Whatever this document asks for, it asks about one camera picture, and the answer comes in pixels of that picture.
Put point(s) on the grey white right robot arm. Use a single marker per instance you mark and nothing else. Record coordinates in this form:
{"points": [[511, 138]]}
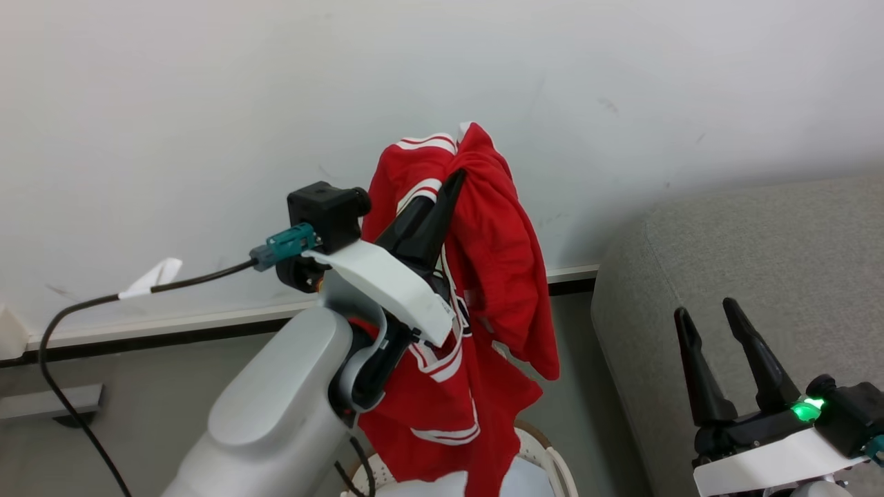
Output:
{"points": [[818, 490]]}

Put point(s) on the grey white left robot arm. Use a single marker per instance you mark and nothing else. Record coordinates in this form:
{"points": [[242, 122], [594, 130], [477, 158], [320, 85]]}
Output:
{"points": [[276, 407]]}

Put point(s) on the grey flat floor box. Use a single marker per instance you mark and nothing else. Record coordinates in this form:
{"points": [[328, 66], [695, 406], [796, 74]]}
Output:
{"points": [[48, 402]]}

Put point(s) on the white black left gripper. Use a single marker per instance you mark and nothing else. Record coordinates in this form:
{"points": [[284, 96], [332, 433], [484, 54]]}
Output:
{"points": [[387, 283]]}

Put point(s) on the white laundry basket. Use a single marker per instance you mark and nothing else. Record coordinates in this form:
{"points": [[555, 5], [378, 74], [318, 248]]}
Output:
{"points": [[552, 459]]}

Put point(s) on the grey fabric sofa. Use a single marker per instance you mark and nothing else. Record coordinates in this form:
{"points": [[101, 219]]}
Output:
{"points": [[746, 262]]}

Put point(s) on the red jersey with white stripes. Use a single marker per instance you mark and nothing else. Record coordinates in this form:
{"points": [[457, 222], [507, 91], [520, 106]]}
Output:
{"points": [[497, 269]]}

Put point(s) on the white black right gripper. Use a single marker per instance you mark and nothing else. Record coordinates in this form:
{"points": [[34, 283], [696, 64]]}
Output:
{"points": [[766, 452]]}

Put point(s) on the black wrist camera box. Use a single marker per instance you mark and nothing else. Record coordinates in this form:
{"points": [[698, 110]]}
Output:
{"points": [[851, 414], [330, 212]]}

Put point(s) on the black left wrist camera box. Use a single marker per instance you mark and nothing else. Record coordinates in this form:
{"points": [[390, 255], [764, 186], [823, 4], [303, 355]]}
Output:
{"points": [[330, 212]]}

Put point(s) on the white wall baseboard strip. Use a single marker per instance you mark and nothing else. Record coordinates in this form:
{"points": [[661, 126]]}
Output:
{"points": [[207, 319]]}

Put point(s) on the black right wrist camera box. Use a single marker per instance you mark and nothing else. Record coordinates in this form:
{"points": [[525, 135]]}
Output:
{"points": [[851, 414]]}

